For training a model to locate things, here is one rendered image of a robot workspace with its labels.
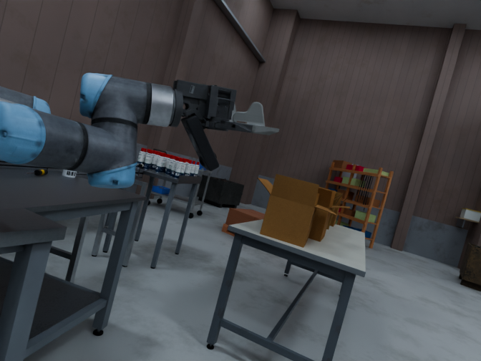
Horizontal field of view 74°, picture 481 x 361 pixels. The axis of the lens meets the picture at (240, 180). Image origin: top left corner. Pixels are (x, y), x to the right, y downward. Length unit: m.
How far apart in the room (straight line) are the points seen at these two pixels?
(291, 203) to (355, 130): 9.25
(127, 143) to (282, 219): 1.44
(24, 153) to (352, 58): 11.50
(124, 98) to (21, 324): 0.79
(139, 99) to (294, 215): 1.44
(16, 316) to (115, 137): 0.72
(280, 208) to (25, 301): 1.30
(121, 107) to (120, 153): 0.08
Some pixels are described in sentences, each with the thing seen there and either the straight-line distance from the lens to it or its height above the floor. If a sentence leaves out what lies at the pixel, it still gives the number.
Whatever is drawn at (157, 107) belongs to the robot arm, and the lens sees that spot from 0.59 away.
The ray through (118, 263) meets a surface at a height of 0.44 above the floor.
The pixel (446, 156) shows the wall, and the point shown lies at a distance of 11.11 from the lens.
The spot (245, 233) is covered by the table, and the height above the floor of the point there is 0.77.
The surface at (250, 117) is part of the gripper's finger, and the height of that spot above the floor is 1.23.
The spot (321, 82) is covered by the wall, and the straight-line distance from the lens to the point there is 11.59.
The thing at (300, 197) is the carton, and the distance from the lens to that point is 1.88.
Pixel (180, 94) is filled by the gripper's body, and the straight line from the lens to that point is 0.61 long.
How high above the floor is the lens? 1.13
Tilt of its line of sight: 2 degrees down
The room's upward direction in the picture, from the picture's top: 15 degrees clockwise
